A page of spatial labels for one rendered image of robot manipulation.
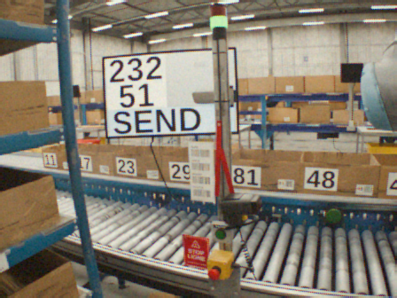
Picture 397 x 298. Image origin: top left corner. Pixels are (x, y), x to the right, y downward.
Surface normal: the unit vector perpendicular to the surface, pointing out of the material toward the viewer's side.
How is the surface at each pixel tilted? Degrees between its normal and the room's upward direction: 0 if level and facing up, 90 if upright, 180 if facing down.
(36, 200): 90
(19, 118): 91
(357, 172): 90
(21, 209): 91
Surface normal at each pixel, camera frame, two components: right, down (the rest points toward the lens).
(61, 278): 0.89, 0.05
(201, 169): -0.42, 0.18
